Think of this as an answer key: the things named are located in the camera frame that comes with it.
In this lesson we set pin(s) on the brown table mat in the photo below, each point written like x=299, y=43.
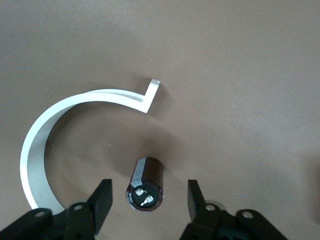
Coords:
x=225, y=75

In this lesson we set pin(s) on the large white curved clip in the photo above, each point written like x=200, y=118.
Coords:
x=35, y=150

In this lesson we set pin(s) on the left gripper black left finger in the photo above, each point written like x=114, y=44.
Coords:
x=82, y=220

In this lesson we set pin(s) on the black cylindrical capacitor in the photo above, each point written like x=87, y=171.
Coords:
x=150, y=175

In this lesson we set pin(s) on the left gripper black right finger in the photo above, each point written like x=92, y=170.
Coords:
x=215, y=225

